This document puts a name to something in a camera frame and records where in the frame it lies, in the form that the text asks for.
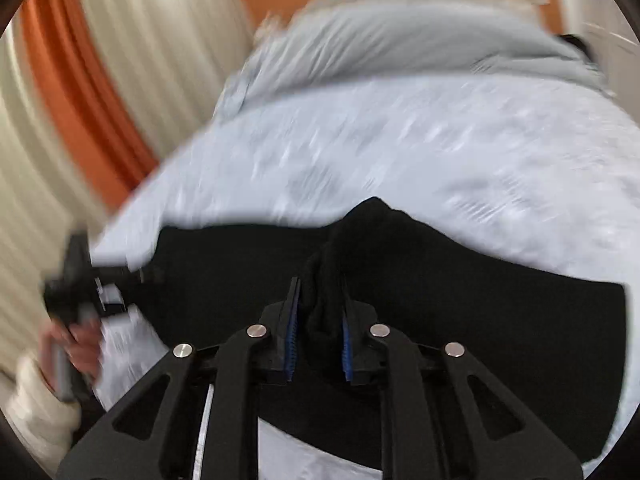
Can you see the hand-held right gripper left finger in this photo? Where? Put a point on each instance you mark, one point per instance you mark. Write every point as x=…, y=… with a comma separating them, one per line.
x=235, y=400

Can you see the white pleated curtain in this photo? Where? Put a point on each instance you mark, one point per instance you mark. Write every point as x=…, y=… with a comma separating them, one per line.
x=150, y=35

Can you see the orange curtain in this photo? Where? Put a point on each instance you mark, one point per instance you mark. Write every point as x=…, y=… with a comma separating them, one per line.
x=85, y=85

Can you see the black bag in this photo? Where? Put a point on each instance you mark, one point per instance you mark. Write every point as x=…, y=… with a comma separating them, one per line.
x=577, y=46

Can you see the bed with butterfly-print sheet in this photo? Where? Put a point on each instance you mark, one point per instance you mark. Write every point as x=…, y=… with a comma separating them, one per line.
x=400, y=150

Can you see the person's left forearm white sleeve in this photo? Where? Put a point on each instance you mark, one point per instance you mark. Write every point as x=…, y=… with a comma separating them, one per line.
x=40, y=420

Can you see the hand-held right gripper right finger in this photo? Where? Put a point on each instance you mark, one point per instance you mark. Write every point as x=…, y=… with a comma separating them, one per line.
x=410, y=400

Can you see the grey duvet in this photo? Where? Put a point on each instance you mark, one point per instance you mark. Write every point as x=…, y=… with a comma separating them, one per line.
x=400, y=45

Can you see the black pants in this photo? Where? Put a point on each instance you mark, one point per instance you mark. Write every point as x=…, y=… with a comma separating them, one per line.
x=500, y=335

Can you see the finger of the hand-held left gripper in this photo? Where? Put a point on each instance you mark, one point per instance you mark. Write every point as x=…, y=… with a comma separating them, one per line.
x=122, y=276

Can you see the person's left hand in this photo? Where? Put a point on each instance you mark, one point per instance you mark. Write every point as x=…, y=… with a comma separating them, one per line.
x=82, y=347

